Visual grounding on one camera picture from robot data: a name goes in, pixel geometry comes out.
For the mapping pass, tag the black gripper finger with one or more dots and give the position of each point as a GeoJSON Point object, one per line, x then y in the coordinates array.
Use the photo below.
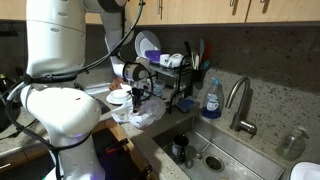
{"type": "Point", "coordinates": [136, 103]}

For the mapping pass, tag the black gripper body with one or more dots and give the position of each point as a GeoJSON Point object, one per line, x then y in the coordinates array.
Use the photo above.
{"type": "Point", "coordinates": [140, 88]}

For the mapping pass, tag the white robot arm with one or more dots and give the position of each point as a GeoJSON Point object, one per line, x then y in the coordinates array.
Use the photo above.
{"type": "Point", "coordinates": [56, 37]}

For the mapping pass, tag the purple plastic bowl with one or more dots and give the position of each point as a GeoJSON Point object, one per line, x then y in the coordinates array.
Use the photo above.
{"type": "Point", "coordinates": [153, 56]}

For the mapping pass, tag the white saucer plate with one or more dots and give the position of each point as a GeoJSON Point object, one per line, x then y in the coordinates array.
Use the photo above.
{"type": "Point", "coordinates": [108, 98]}

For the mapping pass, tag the white plastic shopping bag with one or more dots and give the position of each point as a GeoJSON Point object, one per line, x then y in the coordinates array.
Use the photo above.
{"type": "Point", "coordinates": [149, 111]}

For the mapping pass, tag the clear plastic container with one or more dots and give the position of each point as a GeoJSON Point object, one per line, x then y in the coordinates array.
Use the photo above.
{"type": "Point", "coordinates": [158, 87]}

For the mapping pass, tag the white patterned mug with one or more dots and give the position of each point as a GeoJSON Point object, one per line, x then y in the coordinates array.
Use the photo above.
{"type": "Point", "coordinates": [175, 60]}

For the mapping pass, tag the large white plate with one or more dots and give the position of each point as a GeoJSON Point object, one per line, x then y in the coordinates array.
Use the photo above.
{"type": "Point", "coordinates": [146, 41]}

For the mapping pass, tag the blue sponge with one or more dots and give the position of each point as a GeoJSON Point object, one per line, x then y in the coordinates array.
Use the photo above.
{"type": "Point", "coordinates": [185, 105]}

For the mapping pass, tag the black mug in sink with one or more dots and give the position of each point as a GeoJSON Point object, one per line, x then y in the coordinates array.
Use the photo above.
{"type": "Point", "coordinates": [179, 148]}

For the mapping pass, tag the black utensil holder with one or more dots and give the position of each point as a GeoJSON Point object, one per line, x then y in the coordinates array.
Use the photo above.
{"type": "Point", "coordinates": [198, 78]}

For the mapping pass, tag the blue dish soap bottle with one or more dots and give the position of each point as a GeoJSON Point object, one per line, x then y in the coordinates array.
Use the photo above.
{"type": "Point", "coordinates": [213, 102]}

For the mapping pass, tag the red spatula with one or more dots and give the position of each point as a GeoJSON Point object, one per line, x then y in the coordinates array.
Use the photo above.
{"type": "Point", "coordinates": [207, 50]}

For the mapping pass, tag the stainless steel sink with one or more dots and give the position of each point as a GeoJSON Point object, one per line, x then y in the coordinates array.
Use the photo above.
{"type": "Point", "coordinates": [214, 155]}

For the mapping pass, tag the curved metal faucet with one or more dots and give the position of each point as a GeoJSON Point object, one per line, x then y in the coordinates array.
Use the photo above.
{"type": "Point", "coordinates": [239, 122]}

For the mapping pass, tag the clear soap dispenser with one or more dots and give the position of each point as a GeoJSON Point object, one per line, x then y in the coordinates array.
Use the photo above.
{"type": "Point", "coordinates": [293, 144]}

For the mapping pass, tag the white plate at corner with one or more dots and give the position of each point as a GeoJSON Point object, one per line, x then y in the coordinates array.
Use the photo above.
{"type": "Point", "coordinates": [305, 171]}

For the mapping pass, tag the black wire dish rack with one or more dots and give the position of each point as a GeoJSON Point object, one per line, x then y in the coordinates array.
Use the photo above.
{"type": "Point", "coordinates": [177, 80]}

